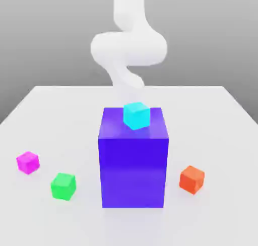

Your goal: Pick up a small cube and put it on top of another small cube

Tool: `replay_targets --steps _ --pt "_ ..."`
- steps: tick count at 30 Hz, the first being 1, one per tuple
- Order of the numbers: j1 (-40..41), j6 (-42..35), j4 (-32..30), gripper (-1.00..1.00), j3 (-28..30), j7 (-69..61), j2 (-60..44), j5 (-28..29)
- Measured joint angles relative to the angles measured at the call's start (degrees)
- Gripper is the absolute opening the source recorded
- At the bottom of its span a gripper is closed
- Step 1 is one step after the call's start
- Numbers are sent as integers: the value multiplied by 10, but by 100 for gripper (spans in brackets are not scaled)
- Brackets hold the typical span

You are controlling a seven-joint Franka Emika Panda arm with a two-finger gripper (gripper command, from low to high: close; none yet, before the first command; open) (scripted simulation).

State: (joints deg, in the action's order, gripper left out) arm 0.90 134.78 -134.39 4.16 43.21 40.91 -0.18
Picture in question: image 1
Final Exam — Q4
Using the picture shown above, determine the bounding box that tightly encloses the small cyan cube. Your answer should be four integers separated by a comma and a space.
122, 101, 151, 131

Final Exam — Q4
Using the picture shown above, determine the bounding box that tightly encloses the small orange cube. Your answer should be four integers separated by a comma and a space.
179, 165, 206, 196

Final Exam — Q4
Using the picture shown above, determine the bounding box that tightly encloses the small green cube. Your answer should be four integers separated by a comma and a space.
50, 172, 77, 201

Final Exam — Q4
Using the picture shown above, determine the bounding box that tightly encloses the small magenta cube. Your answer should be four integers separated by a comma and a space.
16, 151, 41, 175

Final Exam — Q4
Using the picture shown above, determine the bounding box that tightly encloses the large purple box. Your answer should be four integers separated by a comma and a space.
97, 107, 169, 209

